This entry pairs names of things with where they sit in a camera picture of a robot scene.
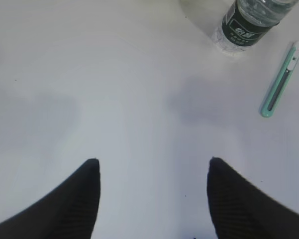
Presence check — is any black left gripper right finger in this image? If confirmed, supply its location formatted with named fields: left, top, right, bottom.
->
left=206, top=157, right=299, bottom=239

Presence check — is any clear water bottle green label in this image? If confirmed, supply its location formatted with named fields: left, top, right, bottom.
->
left=212, top=0, right=298, bottom=54

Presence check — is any teal utility knife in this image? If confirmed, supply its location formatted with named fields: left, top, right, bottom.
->
left=260, top=41, right=299, bottom=118

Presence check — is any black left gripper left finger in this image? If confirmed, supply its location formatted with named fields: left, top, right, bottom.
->
left=0, top=159, right=100, bottom=239

